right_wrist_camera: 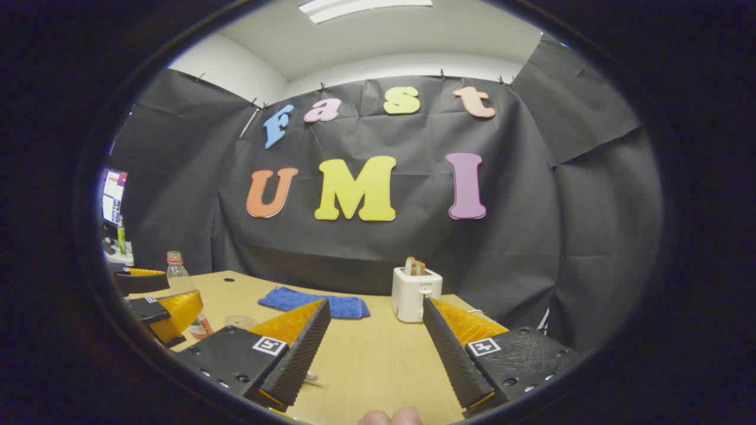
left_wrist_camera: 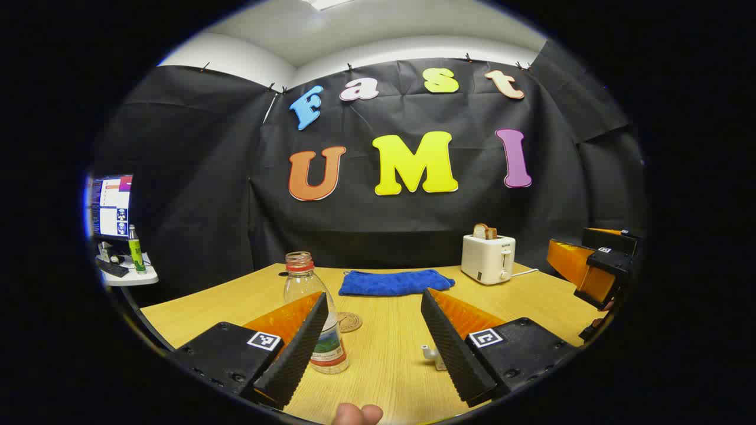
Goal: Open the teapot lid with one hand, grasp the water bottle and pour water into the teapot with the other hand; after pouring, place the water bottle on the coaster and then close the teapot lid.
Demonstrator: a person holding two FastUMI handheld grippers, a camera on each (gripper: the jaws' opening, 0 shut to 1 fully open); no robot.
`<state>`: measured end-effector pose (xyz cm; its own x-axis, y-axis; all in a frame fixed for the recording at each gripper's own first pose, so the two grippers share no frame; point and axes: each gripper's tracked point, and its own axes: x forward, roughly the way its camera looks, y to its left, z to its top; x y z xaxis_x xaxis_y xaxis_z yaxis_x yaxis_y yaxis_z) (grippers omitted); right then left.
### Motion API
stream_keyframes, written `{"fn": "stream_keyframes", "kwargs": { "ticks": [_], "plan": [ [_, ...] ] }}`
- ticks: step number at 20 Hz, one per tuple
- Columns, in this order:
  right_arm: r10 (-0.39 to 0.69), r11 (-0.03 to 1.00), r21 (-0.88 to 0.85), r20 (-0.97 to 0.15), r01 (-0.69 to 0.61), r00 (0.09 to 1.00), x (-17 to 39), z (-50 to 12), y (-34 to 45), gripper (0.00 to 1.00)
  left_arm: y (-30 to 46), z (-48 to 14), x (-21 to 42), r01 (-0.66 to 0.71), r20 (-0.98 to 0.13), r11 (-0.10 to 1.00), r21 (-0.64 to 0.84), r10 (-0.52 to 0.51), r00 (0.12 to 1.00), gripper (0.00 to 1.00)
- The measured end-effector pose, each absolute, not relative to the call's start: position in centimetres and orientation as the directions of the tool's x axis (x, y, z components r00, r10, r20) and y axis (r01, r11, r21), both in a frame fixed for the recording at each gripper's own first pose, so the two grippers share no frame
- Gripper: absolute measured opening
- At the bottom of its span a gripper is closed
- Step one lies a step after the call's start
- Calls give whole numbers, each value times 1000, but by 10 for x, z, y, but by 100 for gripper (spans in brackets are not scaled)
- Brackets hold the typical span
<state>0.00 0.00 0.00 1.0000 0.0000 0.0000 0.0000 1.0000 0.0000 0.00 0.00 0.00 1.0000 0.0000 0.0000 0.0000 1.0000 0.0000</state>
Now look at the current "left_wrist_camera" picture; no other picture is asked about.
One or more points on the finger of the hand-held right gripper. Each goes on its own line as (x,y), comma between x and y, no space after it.
(614,262)
(608,239)

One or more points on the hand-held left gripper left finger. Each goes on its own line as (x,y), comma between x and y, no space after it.
(295,360)

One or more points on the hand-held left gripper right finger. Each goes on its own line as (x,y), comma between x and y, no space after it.
(452,354)

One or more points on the round wooden coaster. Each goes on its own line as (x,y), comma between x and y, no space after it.
(349,322)

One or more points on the clear plastic water bottle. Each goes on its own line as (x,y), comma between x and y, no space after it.
(304,283)

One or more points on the green bottle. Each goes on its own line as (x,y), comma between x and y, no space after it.
(137,254)

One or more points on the blue towel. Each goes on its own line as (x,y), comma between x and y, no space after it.
(390,283)

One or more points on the white toaster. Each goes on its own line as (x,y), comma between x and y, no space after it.
(484,260)

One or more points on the brown bread slice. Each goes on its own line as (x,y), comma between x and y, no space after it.
(492,234)

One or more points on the pale bread slice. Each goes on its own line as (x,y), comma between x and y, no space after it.
(479,231)

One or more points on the white side table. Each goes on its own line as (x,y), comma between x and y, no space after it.
(139,277)

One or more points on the black keyboard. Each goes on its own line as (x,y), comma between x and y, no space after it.
(112,268)

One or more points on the computer monitor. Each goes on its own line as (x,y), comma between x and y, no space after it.
(111,206)

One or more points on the ceiling light panel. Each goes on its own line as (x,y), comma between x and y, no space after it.
(328,3)

